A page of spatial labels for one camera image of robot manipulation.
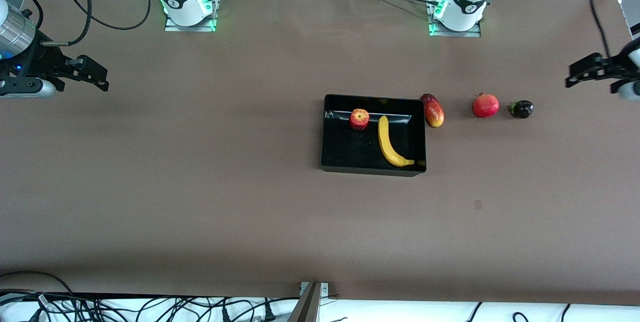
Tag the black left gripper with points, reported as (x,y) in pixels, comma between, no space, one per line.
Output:
(611,66)

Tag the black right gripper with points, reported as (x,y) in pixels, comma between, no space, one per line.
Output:
(44,61)

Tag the yellow banana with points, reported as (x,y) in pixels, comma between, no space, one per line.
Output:
(385,142)

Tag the red apple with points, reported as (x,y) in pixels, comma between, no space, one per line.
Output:
(359,119)

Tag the black plastic box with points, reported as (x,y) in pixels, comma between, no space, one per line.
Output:
(350,147)

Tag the dark purple mangosteen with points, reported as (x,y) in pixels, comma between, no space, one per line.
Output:
(522,109)

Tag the red pomegranate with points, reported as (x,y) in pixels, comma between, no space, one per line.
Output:
(486,106)

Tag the red yellow mango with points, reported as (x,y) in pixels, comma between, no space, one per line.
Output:
(434,112)

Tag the brown table cover sheet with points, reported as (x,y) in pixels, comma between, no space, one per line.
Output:
(320,242)

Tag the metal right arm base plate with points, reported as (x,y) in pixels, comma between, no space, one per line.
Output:
(190,28)

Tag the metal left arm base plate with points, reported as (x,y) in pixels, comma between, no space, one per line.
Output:
(455,33)

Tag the grey metal bracket plate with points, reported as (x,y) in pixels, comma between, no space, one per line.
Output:
(324,289)

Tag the dark camera mount bar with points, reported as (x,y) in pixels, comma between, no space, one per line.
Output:
(306,309)

